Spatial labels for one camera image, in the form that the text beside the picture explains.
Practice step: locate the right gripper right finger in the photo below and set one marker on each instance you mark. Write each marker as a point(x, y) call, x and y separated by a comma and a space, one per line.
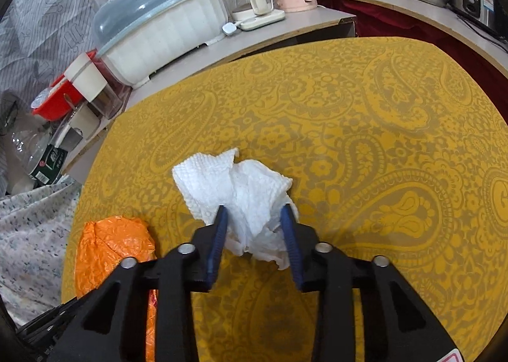
point(365, 307)

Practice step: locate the white paper towel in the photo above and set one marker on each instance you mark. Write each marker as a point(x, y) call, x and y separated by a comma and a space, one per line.
point(253, 195)

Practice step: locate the red plastic container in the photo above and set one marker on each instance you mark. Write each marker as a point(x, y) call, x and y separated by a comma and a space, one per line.
point(61, 96)

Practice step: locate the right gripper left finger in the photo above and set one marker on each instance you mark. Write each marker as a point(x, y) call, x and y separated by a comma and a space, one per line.
point(111, 325)

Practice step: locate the dark red counter skirt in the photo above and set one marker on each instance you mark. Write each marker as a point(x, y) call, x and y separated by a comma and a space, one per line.
point(374, 20)

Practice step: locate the orange snack wrapper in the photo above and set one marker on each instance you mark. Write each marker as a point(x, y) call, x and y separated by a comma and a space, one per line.
point(102, 246)

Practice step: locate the white dish rack grey lid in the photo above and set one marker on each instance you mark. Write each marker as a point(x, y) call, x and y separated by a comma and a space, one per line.
point(135, 38)

